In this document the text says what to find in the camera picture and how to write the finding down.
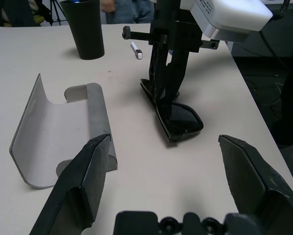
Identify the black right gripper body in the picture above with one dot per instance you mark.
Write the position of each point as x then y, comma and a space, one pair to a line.
180, 34

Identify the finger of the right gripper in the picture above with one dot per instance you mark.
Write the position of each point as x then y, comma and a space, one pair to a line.
178, 71
151, 68

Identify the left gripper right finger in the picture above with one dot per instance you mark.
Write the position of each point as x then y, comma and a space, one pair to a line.
258, 186

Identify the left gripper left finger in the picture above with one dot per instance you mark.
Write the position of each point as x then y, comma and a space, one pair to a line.
73, 186

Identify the black capped white marker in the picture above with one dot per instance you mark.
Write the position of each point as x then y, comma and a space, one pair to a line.
136, 50

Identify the black sunglasses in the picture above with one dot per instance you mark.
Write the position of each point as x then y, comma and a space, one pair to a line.
183, 120

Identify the grey glasses case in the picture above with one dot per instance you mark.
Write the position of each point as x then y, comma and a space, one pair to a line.
46, 137

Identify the bystander in blue jeans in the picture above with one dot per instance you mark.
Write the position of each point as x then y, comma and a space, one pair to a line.
129, 11

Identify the black cup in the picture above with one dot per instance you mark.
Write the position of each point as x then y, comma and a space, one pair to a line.
87, 36

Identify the blue capped white marker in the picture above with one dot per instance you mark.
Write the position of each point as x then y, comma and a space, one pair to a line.
75, 1

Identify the black tripod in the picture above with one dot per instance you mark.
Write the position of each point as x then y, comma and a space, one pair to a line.
55, 7

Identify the wooden stool green seat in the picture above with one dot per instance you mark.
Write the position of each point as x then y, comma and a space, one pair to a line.
38, 19

